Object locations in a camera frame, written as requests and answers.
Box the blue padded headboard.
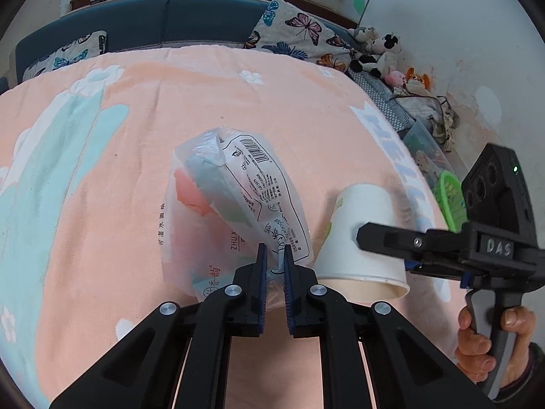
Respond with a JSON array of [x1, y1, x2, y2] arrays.
[[15, 0, 356, 81]]

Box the grey patterned mat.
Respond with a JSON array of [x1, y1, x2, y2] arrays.
[[349, 70, 414, 131]]

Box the clear plastic storage box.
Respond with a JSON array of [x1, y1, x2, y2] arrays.
[[402, 119, 456, 180]]

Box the sitting cow plush toy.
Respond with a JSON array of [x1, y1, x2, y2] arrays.
[[368, 33, 401, 58]]

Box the pink printed blanket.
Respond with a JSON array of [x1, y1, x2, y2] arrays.
[[0, 45, 461, 409]]

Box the green plastic basket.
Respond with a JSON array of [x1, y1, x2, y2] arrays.
[[434, 170, 469, 233]]

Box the large butterfly print pillow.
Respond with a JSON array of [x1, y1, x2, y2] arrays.
[[244, 0, 358, 73]]

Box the person's right hand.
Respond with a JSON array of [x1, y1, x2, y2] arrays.
[[455, 307, 536, 386]]

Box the small butterfly print pillow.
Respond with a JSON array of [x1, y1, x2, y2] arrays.
[[23, 31, 107, 81]]

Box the grey plush toy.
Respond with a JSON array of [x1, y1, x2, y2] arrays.
[[347, 26, 377, 54]]

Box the cream printed cloth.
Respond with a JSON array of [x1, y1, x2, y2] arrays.
[[394, 87, 461, 152]]

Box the white paper cup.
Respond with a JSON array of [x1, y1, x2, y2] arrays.
[[314, 184, 410, 301]]

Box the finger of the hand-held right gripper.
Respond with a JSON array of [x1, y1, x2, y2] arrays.
[[357, 222, 469, 260], [404, 259, 463, 281]]

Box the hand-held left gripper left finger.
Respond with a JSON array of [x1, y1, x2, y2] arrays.
[[50, 243, 269, 409]]

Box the black cable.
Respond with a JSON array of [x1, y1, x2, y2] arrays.
[[385, 94, 452, 146]]

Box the clear plastic tissue bag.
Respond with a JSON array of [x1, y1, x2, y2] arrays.
[[162, 127, 315, 311]]

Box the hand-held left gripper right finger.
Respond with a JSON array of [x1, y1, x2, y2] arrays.
[[283, 245, 495, 409]]

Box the person's right forearm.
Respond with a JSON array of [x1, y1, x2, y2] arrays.
[[498, 343, 545, 403]]

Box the orange fox plush toy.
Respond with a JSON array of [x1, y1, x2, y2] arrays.
[[404, 67, 432, 92]]

